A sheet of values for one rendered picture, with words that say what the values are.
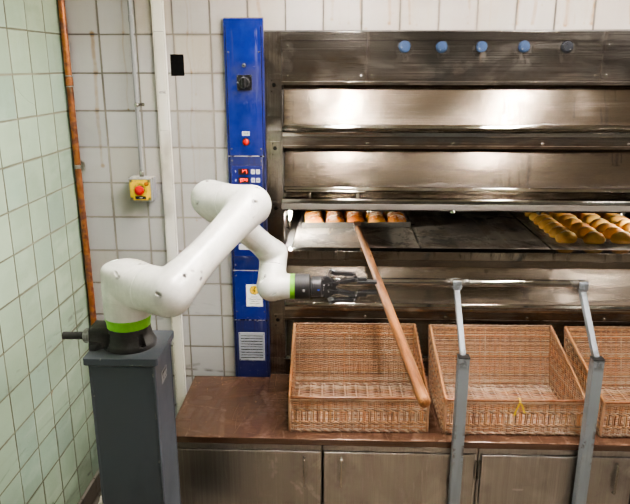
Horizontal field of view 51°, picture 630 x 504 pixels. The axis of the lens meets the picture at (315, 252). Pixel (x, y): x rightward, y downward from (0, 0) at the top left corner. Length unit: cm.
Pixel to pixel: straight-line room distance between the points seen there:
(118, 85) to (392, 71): 114
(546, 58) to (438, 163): 60
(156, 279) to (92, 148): 134
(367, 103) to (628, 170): 113
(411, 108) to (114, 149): 127
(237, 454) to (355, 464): 46
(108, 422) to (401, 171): 157
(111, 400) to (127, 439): 13
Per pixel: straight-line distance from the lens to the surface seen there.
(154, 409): 195
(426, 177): 285
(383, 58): 282
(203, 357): 315
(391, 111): 281
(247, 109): 280
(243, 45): 280
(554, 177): 297
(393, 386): 302
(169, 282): 175
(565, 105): 296
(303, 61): 282
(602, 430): 286
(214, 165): 288
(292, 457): 270
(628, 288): 323
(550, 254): 305
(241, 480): 278
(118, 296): 185
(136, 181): 290
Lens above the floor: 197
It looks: 16 degrees down
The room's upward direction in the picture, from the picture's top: straight up
